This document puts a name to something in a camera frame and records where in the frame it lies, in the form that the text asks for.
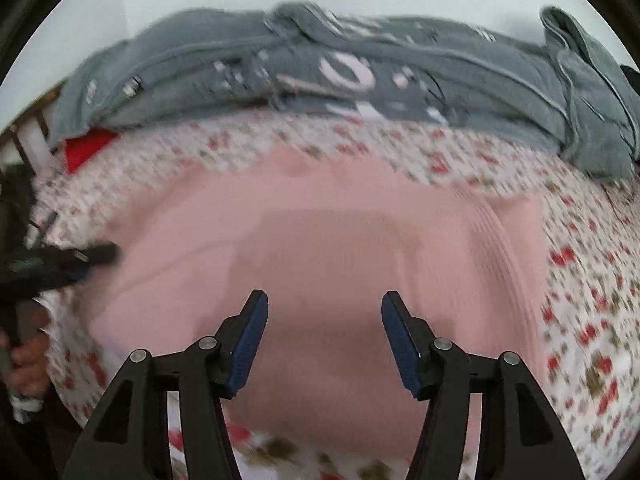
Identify floral bed sheet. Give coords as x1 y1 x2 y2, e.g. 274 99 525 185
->
35 110 639 479

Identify grey floral quilt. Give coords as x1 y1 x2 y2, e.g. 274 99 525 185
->
49 2 639 182

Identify left hand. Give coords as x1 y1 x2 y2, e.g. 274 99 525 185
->
1 301 51 400

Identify pink knit sweater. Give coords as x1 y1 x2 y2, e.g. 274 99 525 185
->
78 146 548 458

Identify red pillow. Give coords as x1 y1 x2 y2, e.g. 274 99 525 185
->
63 128 119 174

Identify dark wooden headboard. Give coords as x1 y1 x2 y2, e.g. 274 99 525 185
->
1 79 65 176

